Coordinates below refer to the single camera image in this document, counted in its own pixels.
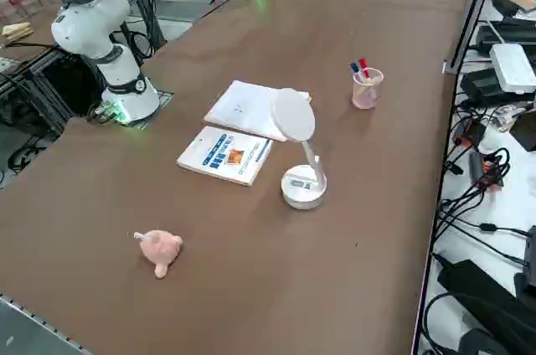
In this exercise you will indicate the white foldable desk lamp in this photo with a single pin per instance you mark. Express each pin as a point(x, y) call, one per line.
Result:
point(293, 114)

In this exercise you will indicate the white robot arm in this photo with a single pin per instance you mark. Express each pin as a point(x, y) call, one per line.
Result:
point(92, 24)

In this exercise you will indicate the white and blue book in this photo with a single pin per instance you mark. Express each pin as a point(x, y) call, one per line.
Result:
point(222, 158)

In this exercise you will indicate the clipboard with white paper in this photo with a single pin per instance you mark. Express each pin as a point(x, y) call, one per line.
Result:
point(243, 108)

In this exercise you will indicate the pink transparent pen cup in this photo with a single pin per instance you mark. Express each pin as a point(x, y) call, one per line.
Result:
point(366, 97)

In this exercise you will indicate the blue marker pen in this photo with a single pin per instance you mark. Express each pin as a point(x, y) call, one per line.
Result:
point(355, 67)

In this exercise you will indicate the red marker pen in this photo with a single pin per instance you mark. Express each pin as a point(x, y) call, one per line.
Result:
point(363, 63)

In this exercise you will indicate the pink plush toy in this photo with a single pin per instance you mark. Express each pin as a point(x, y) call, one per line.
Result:
point(159, 250)

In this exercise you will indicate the black power adapter box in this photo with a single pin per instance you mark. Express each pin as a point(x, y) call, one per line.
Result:
point(486, 85)

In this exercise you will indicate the white power strip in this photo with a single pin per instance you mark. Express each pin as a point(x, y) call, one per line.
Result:
point(511, 66)

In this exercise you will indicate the wooden block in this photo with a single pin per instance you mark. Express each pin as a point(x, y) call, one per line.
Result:
point(17, 32)

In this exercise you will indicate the aluminium frame post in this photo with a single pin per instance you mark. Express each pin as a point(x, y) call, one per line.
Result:
point(473, 16)

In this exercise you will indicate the metal table edge rail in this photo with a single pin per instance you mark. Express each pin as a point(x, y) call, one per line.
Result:
point(33, 325)

